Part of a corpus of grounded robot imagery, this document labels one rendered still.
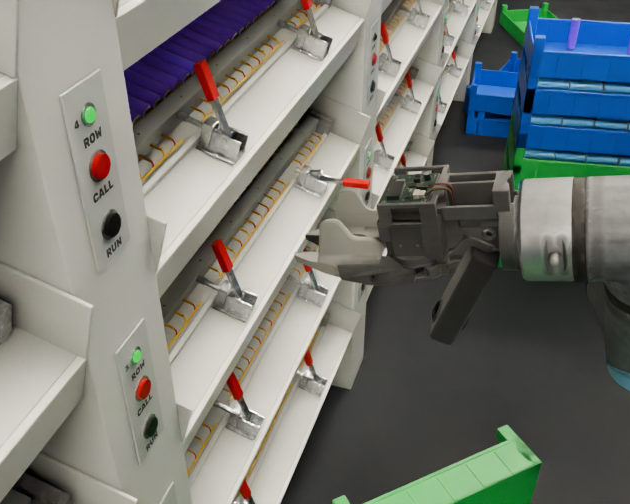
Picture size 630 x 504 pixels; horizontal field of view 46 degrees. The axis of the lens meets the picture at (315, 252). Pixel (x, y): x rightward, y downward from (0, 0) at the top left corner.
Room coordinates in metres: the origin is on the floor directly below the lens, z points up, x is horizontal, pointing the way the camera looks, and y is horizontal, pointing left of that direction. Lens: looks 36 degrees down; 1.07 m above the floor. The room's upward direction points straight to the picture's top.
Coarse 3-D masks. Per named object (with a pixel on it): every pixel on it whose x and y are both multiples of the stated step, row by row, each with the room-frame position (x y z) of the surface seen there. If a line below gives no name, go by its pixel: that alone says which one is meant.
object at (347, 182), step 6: (318, 174) 0.87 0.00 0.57; (324, 180) 0.87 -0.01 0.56; (330, 180) 0.86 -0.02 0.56; (336, 180) 0.86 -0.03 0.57; (342, 180) 0.86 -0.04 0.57; (348, 180) 0.86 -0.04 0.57; (354, 180) 0.86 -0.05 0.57; (360, 180) 0.86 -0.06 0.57; (366, 180) 0.86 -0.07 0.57; (348, 186) 0.85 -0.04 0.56; (354, 186) 0.85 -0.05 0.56; (360, 186) 0.85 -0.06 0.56; (366, 186) 0.85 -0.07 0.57
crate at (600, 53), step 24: (528, 24) 1.58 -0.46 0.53; (552, 24) 1.60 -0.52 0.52; (600, 24) 1.58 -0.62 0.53; (624, 24) 1.58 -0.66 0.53; (528, 48) 1.50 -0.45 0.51; (552, 48) 1.56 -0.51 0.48; (576, 48) 1.56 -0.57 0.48; (600, 48) 1.56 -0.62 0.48; (624, 48) 1.56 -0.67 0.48; (528, 72) 1.43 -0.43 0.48; (552, 72) 1.41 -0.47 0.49; (576, 72) 1.40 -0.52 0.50; (600, 72) 1.39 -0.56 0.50; (624, 72) 1.39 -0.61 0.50
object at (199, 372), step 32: (320, 96) 1.04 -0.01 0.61; (320, 128) 1.02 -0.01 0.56; (352, 128) 1.02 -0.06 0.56; (320, 160) 0.95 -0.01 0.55; (352, 160) 0.99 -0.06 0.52; (256, 224) 0.77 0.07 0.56; (288, 224) 0.79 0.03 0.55; (256, 256) 0.71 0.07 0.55; (288, 256) 0.73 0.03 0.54; (256, 288) 0.66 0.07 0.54; (192, 320) 0.59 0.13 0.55; (224, 320) 0.60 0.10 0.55; (256, 320) 0.62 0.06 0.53; (192, 352) 0.55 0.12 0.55; (224, 352) 0.56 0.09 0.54; (192, 384) 0.51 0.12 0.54; (224, 384) 0.55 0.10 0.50; (192, 416) 0.47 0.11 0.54
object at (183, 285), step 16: (304, 128) 0.98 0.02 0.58; (288, 144) 0.93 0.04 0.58; (304, 144) 0.97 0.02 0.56; (272, 160) 0.88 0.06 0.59; (288, 160) 0.90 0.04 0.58; (272, 176) 0.84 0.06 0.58; (256, 192) 0.80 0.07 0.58; (240, 208) 0.76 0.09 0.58; (224, 224) 0.73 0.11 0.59; (240, 224) 0.75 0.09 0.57; (208, 240) 0.69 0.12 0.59; (224, 240) 0.70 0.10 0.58; (208, 256) 0.67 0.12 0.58; (192, 272) 0.64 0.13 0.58; (176, 288) 0.61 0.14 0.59; (192, 288) 0.63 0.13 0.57; (176, 304) 0.59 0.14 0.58; (192, 304) 0.60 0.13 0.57; (176, 336) 0.56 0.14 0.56
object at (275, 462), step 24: (336, 312) 1.03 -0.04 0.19; (336, 336) 1.00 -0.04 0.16; (312, 360) 0.88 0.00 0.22; (336, 360) 0.94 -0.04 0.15; (312, 384) 0.87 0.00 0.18; (288, 408) 0.82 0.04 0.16; (312, 408) 0.83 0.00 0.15; (288, 432) 0.78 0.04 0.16; (264, 456) 0.73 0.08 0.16; (288, 456) 0.73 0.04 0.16; (264, 480) 0.69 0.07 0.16; (288, 480) 0.69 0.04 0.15
